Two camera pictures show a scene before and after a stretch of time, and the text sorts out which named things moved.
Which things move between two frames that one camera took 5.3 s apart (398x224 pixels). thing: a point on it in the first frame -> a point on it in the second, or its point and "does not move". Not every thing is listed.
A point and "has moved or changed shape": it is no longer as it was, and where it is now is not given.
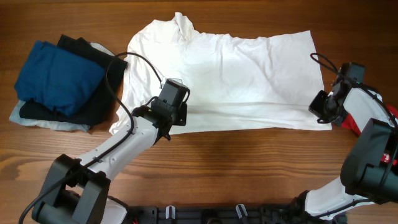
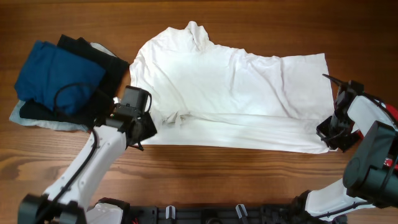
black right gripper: (318, 104) -> (337, 101)
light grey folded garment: (16, 117) does not move
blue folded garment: (55, 78) does not move
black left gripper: (180, 114) -> (144, 129)
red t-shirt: (349, 122) does not move
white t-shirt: (198, 82) has moved or changed shape
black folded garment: (97, 107) does not move
